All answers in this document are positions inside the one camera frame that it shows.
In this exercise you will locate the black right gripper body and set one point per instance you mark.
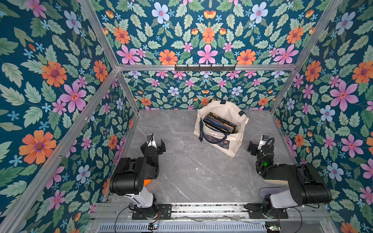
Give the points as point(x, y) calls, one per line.
point(256, 148)

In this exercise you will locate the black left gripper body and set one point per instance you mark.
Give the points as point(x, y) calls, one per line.
point(153, 147)

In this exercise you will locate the cream canvas tote bag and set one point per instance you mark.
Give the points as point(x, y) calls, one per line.
point(227, 143)

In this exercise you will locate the blue Little Prince book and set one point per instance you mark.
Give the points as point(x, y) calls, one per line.
point(218, 126)

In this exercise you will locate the black book gold title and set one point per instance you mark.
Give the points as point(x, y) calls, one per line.
point(221, 120)

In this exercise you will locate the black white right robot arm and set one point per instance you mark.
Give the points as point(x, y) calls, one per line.
point(304, 185)

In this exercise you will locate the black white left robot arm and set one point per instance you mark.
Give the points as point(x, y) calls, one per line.
point(130, 175)

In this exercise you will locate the beige sponge block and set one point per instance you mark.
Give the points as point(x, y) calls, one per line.
point(277, 182)

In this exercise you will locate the purple flat pad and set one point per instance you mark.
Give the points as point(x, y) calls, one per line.
point(263, 192)

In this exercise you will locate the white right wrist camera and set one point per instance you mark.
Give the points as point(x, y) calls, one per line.
point(263, 140)

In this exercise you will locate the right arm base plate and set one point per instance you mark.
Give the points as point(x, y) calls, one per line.
point(261, 211)

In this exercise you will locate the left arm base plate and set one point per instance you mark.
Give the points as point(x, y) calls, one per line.
point(157, 211)

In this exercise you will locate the aluminium front rail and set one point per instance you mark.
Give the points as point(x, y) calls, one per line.
point(209, 218)

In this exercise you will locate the metal hook rail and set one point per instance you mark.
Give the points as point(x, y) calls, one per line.
point(198, 68)

